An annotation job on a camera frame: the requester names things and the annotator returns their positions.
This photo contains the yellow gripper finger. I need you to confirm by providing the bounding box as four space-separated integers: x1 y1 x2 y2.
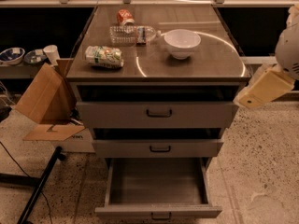
234 64 295 108

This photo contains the clear plastic water bottle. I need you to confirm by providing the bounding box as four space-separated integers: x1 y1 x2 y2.
109 25 161 45

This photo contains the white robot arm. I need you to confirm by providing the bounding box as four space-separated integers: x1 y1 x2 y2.
234 5 299 108

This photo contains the grey drawer cabinet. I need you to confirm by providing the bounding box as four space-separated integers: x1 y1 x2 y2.
65 3 252 161

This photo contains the middle grey drawer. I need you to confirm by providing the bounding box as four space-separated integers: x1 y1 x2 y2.
93 128 223 158

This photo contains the grey drawer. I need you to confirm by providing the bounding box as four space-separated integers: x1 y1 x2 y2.
78 85 237 129
95 158 221 221
93 128 223 158

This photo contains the top grey drawer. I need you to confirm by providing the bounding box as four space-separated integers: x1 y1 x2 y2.
78 85 237 129

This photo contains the bottom grey drawer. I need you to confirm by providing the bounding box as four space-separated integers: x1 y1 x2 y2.
95 158 221 221

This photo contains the white ceramic bowl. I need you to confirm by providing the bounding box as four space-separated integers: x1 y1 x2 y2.
164 29 201 60

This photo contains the red soda can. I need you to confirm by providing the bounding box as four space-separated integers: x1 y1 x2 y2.
117 9 135 26

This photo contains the green white crushed can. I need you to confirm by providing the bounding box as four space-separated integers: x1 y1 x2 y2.
85 46 124 69

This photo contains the white paper cup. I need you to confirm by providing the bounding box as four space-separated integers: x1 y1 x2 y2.
43 45 60 64

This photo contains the brown cardboard box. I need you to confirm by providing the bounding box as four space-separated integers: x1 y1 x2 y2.
15 63 85 141

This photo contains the blue white bowl right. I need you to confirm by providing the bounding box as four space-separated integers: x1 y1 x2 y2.
23 49 47 65

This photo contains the black stand leg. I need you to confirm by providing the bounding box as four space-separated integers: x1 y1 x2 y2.
0 147 65 224

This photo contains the black floor cable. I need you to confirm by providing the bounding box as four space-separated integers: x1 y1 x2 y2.
0 140 54 224

